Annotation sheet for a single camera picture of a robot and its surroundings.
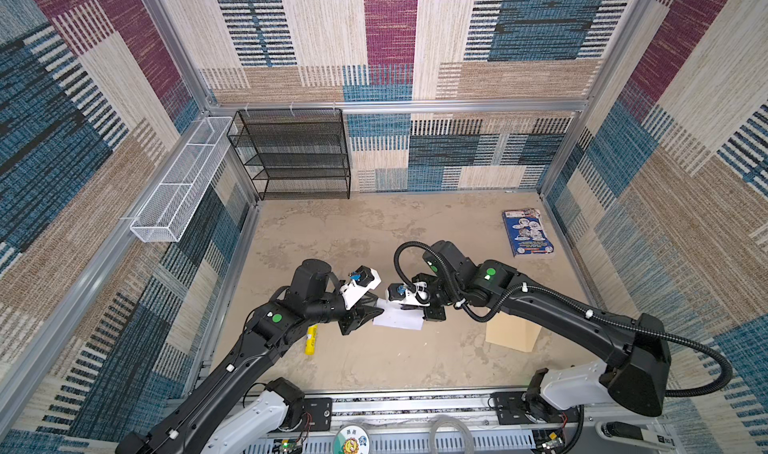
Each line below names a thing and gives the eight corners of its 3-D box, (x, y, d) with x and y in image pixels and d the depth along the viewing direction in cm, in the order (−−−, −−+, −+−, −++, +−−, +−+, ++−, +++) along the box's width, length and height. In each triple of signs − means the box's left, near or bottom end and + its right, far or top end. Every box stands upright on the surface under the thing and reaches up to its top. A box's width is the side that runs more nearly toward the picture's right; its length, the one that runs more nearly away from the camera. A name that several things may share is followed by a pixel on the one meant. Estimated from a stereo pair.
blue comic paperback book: (513, 258, 104) (517, 251, 101) (500, 215, 117) (503, 208, 113) (551, 258, 104) (556, 251, 101) (533, 215, 116) (537, 208, 113)
